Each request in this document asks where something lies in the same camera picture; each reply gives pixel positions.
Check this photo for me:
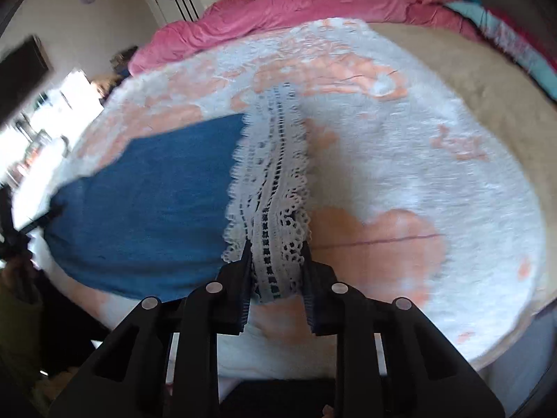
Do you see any white orange printed blanket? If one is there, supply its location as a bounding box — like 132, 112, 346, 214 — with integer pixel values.
13, 17, 547, 379

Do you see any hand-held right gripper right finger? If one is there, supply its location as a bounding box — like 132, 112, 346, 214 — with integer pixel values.
300, 239, 505, 418

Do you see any beige bed sheet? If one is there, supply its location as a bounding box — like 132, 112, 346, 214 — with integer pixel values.
370, 22, 557, 373

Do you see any dark rectangular panel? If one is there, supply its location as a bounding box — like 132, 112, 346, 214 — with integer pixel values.
0, 35, 53, 121

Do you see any pink duvet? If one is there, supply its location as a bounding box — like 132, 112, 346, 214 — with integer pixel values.
128, 0, 479, 76

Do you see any pile of folded clothes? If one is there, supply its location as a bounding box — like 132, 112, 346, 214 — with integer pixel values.
110, 46, 139, 76

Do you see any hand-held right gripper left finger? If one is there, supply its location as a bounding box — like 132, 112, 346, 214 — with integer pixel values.
50, 239, 254, 418

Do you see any teal patterned pillow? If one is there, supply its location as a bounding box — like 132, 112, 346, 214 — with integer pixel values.
444, 0, 557, 92

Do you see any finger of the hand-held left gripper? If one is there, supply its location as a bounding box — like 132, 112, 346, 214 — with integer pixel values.
0, 192, 62, 267

